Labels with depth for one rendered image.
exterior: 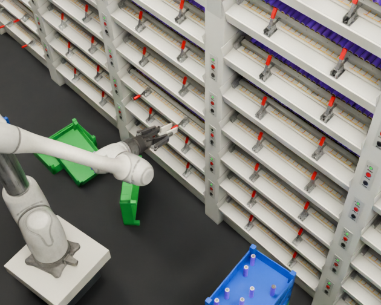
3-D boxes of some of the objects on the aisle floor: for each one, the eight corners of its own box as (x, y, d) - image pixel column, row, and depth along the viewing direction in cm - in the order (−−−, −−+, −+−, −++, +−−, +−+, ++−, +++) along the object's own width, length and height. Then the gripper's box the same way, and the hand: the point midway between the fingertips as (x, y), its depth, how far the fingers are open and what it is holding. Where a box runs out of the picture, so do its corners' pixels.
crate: (108, 167, 319) (110, 161, 311) (78, 187, 310) (80, 183, 303) (75, 126, 323) (76, 120, 316) (45, 145, 314) (45, 139, 307)
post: (326, 320, 260) (459, -15, 124) (310, 306, 265) (421, -33, 129) (354, 292, 269) (506, -51, 133) (337, 279, 273) (468, -66, 137)
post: (218, 224, 293) (228, -122, 158) (205, 213, 298) (204, -133, 162) (245, 202, 302) (277, -146, 166) (231, 191, 306) (253, -156, 171)
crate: (124, 225, 294) (119, 203, 279) (130, 178, 313) (126, 154, 298) (139, 226, 294) (135, 203, 279) (144, 178, 313) (141, 155, 298)
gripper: (121, 143, 252) (161, 124, 266) (144, 163, 245) (185, 143, 259) (122, 129, 248) (163, 111, 261) (146, 150, 240) (187, 130, 254)
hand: (169, 129), depth 258 cm, fingers open, 3 cm apart
